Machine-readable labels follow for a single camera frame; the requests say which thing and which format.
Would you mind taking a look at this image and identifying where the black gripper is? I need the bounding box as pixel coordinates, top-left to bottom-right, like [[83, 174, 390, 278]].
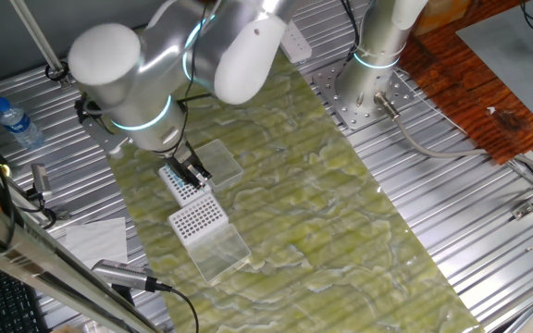
[[163, 142, 213, 190]]

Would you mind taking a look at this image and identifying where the white pipette tip holder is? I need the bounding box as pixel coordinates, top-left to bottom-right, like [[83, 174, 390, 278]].
[[157, 138, 245, 209], [167, 192, 253, 285]]

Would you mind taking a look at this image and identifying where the green marble pattern mat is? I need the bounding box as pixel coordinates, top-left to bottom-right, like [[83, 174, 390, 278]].
[[67, 45, 485, 333]]

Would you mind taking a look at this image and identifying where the white paper sheet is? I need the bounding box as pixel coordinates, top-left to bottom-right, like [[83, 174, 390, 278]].
[[56, 216, 130, 270]]

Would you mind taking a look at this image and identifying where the white power strip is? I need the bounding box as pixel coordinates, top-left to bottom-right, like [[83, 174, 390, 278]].
[[280, 20, 314, 65]]

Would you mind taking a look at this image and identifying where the clear water bottle blue cap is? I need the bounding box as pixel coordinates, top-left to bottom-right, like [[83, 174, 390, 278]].
[[0, 95, 46, 151]]

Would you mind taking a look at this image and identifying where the aluminium pole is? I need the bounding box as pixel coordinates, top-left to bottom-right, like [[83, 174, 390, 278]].
[[8, 0, 72, 89]]

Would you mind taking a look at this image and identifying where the black keyboard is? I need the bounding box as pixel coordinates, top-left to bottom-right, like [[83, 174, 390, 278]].
[[0, 256, 51, 333]]

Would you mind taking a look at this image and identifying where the brown wooden tabletop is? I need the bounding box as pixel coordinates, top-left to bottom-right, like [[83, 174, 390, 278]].
[[398, 0, 533, 166]]

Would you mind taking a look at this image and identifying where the grey mat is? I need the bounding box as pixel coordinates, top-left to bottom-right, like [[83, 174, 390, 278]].
[[454, 0, 533, 116]]

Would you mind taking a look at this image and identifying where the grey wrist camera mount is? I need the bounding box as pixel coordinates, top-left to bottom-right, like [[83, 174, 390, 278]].
[[74, 94, 127, 159]]

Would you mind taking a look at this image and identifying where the black camera cable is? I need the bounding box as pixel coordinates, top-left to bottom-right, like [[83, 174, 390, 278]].
[[145, 277, 201, 333]]

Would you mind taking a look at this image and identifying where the silver depth camera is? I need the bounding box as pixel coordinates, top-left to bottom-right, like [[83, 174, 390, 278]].
[[90, 258, 152, 293], [30, 162, 54, 200]]

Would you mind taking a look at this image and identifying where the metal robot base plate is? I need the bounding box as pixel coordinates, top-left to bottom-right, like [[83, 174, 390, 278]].
[[310, 58, 416, 132]]

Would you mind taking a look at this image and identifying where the black cable tie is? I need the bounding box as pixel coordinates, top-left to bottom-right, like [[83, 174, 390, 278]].
[[43, 60, 75, 83]]

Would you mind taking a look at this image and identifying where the aluminium frame beam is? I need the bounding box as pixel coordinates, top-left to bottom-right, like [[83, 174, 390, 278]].
[[0, 187, 161, 333]]

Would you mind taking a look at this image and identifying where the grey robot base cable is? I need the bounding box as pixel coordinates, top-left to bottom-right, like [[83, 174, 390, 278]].
[[372, 91, 533, 186]]

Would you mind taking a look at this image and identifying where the black base cable bundle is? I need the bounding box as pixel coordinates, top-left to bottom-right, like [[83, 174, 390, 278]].
[[340, 0, 361, 53]]

